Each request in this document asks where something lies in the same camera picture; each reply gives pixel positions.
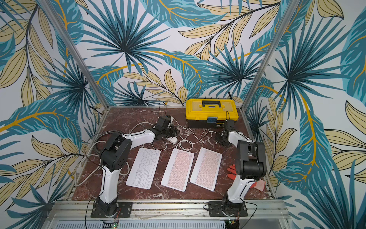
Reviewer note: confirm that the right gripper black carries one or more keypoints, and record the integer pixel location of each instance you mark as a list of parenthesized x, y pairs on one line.
[(224, 139)]

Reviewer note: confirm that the yellow black toolbox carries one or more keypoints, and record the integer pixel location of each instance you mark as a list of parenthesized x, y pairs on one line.
[(210, 113)]

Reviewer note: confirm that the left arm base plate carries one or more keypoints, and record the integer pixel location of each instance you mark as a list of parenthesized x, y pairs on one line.
[(112, 210)]

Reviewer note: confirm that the pink keyboard right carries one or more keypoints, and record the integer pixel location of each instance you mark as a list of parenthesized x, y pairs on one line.
[(206, 169)]

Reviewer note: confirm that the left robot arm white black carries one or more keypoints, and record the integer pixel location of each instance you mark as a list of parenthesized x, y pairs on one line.
[(114, 157)]

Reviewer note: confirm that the pink keyboard middle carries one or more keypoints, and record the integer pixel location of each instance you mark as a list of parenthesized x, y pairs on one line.
[(178, 170)]

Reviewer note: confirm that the white power strip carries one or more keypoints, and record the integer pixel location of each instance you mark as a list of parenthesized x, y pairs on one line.
[(173, 140)]

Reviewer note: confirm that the pink keyboard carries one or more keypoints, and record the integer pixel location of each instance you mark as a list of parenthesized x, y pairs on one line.
[(206, 169), (178, 170)]

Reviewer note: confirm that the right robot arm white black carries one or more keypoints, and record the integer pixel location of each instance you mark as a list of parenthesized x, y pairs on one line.
[(250, 166)]

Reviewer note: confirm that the red work glove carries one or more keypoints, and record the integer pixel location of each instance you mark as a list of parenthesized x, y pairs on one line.
[(259, 185)]

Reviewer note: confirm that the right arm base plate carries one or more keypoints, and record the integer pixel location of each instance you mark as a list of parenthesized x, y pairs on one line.
[(226, 209)]

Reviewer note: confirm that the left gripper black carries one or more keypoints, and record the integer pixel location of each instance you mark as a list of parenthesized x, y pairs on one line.
[(175, 132)]

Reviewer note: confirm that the white wireless keyboard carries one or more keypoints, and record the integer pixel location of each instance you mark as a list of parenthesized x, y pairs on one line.
[(143, 169)]

